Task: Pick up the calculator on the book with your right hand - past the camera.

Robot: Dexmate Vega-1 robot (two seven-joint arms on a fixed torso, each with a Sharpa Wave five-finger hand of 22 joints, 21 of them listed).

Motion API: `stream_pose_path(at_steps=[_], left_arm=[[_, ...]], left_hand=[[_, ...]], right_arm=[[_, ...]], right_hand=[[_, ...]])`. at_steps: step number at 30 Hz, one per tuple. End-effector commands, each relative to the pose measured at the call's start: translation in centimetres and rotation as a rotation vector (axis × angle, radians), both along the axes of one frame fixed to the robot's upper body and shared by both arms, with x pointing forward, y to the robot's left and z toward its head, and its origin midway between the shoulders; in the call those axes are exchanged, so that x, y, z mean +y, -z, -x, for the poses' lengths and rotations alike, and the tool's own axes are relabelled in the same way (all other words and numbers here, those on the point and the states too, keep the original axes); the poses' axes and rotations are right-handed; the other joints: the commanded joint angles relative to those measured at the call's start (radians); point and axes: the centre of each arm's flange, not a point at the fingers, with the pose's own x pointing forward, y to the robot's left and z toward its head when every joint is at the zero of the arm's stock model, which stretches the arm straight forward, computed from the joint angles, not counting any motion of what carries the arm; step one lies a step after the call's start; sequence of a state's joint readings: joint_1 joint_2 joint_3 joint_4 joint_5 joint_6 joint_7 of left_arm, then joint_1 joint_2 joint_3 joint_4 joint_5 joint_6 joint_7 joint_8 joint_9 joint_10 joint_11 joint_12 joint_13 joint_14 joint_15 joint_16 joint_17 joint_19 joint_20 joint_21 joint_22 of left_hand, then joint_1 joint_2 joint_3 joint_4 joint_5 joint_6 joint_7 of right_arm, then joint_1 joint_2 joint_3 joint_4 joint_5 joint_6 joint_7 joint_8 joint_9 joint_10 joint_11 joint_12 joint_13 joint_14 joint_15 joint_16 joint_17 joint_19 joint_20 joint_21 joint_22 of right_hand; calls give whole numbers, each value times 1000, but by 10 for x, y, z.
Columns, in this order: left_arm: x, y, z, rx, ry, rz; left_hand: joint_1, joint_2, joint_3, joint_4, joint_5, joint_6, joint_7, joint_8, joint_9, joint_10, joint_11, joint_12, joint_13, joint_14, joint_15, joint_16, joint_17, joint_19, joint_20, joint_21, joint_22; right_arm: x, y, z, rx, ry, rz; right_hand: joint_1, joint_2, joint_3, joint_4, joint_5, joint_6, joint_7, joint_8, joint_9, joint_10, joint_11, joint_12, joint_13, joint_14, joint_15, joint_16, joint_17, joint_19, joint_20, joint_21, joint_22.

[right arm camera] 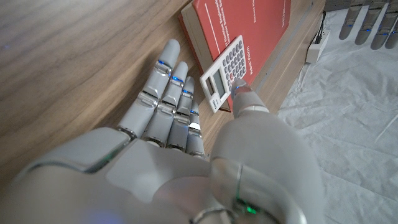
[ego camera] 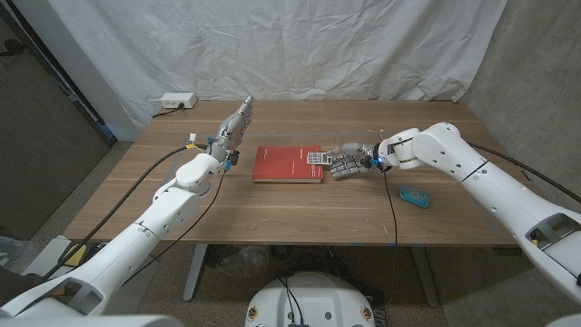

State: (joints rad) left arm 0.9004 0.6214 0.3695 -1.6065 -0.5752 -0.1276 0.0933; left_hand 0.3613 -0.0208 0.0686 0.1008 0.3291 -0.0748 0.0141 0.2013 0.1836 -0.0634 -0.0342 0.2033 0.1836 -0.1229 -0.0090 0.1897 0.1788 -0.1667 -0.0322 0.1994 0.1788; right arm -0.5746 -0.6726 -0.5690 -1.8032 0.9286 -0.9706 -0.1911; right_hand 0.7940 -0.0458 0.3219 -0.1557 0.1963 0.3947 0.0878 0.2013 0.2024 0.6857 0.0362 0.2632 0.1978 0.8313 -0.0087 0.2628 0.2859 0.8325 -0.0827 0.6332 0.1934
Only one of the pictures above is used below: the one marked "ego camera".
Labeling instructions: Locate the clear plastic bin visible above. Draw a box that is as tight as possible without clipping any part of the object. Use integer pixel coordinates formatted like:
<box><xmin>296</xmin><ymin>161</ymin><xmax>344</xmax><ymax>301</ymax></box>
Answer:
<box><xmin>0</xmin><ymin>235</ymin><xmax>40</xmax><ymax>276</ymax></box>

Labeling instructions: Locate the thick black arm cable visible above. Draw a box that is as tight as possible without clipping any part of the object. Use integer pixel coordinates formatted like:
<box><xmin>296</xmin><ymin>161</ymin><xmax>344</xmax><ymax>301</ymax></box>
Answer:
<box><xmin>43</xmin><ymin>144</ymin><xmax>210</xmax><ymax>279</ymax></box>
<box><xmin>467</xmin><ymin>142</ymin><xmax>581</xmax><ymax>204</ymax></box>

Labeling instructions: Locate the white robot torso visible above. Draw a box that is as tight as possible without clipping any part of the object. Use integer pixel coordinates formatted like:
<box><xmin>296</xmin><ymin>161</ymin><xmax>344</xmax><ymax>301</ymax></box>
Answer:
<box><xmin>244</xmin><ymin>271</ymin><xmax>377</xmax><ymax>327</ymax></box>

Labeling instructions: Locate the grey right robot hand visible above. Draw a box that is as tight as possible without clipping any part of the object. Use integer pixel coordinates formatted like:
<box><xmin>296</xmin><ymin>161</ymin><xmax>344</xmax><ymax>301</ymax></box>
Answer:
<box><xmin>327</xmin><ymin>141</ymin><xmax>381</xmax><ymax>179</ymax></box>

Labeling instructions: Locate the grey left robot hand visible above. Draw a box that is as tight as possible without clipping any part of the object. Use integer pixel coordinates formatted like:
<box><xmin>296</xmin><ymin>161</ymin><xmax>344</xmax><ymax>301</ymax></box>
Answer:
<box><xmin>209</xmin><ymin>95</ymin><xmax>254</xmax><ymax>161</ymax></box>

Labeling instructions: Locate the black power strip cord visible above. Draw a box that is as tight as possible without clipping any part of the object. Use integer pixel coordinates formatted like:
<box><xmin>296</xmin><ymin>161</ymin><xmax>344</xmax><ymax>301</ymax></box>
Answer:
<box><xmin>152</xmin><ymin>104</ymin><xmax>185</xmax><ymax>120</ymax></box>

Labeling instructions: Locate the white calculator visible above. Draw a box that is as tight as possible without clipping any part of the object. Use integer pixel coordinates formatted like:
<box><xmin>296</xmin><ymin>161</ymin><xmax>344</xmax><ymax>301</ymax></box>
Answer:
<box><xmin>306</xmin><ymin>151</ymin><xmax>333</xmax><ymax>166</ymax></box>

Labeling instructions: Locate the red book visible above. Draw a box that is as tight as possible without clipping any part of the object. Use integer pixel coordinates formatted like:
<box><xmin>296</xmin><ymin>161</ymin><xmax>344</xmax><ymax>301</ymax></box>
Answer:
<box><xmin>251</xmin><ymin>144</ymin><xmax>325</xmax><ymax>184</ymax></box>

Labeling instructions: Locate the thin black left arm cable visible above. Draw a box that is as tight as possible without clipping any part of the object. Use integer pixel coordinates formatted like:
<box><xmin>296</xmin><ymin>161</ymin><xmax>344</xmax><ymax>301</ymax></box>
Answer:
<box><xmin>122</xmin><ymin>170</ymin><xmax>227</xmax><ymax>286</ymax></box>

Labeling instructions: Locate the clear plastic bag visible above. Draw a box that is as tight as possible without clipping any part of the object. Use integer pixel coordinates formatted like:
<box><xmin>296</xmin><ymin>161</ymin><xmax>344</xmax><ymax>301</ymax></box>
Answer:
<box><xmin>216</xmin><ymin>244</ymin><xmax>272</xmax><ymax>279</ymax></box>

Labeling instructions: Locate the teal perforated oval object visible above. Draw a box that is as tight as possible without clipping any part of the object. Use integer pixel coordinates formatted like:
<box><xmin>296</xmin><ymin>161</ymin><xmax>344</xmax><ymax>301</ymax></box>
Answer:
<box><xmin>399</xmin><ymin>184</ymin><xmax>431</xmax><ymax>210</ymax></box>

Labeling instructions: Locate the yellow and black floor object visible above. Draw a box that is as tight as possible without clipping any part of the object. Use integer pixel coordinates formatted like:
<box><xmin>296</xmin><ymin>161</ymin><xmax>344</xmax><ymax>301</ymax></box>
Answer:
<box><xmin>63</xmin><ymin>243</ymin><xmax>88</xmax><ymax>268</ymax></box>

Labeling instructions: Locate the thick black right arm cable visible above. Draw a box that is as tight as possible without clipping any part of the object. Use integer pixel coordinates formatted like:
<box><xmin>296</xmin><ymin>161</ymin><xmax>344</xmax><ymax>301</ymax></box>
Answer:
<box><xmin>467</xmin><ymin>142</ymin><xmax>581</xmax><ymax>204</ymax></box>

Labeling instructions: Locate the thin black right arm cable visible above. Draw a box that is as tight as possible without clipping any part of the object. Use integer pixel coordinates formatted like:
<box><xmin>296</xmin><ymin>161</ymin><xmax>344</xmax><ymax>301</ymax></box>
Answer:
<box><xmin>383</xmin><ymin>170</ymin><xmax>399</xmax><ymax>249</ymax></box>

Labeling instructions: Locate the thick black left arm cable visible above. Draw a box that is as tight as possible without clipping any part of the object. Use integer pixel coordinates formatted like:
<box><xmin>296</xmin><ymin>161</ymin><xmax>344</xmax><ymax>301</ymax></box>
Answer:
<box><xmin>43</xmin><ymin>144</ymin><xmax>210</xmax><ymax>279</ymax></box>

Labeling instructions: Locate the white power strip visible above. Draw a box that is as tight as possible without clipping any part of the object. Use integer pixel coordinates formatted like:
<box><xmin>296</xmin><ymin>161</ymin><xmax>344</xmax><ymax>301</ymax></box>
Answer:
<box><xmin>160</xmin><ymin>92</ymin><xmax>198</xmax><ymax>110</ymax></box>

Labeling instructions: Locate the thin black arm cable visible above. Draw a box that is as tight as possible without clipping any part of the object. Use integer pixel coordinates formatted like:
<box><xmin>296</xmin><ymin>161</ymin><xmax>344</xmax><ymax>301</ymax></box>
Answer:
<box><xmin>122</xmin><ymin>170</ymin><xmax>227</xmax><ymax>286</ymax></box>
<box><xmin>383</xmin><ymin>170</ymin><xmax>399</xmax><ymax>249</ymax></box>

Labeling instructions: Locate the white backdrop cloth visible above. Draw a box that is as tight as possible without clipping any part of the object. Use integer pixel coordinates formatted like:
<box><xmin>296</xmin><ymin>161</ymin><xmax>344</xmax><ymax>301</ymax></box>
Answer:
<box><xmin>47</xmin><ymin>0</ymin><xmax>508</xmax><ymax>131</ymax></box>

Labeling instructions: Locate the grey table leg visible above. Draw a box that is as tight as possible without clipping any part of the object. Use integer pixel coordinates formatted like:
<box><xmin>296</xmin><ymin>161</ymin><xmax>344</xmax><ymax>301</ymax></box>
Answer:
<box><xmin>182</xmin><ymin>243</ymin><xmax>209</xmax><ymax>302</ymax></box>
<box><xmin>410</xmin><ymin>246</ymin><xmax>440</xmax><ymax>308</ymax></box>

